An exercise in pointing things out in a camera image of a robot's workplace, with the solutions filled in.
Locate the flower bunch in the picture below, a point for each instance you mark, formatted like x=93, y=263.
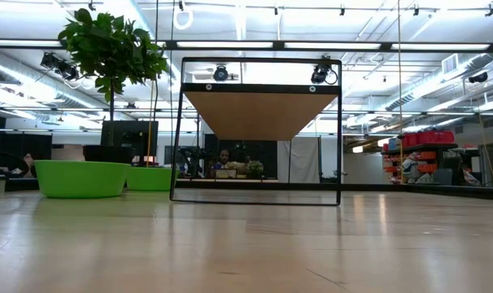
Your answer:
x=254, y=167

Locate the black plant pot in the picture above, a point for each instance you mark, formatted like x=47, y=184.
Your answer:
x=108, y=154

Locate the black hanging device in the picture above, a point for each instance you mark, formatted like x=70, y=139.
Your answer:
x=477, y=77

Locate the green plastic mini bowl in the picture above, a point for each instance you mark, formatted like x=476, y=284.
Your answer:
x=81, y=179
x=153, y=179

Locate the green artificial plant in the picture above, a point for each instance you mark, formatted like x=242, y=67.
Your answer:
x=112, y=49

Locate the wooden shelf with black frame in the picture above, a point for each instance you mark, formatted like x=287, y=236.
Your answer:
x=258, y=116

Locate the black round camera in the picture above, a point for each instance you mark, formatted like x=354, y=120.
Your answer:
x=221, y=73

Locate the black lamp cluster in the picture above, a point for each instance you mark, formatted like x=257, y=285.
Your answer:
x=61, y=67

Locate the red storage bin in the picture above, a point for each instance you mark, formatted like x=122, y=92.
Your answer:
x=429, y=138

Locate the person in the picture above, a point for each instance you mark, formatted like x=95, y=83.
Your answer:
x=224, y=158

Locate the metal storage rack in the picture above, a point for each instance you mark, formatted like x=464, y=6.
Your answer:
x=429, y=163

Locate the black aluminium table frame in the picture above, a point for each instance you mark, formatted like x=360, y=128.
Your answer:
x=433, y=190

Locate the white curtain panel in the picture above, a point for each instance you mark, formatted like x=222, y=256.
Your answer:
x=299, y=158

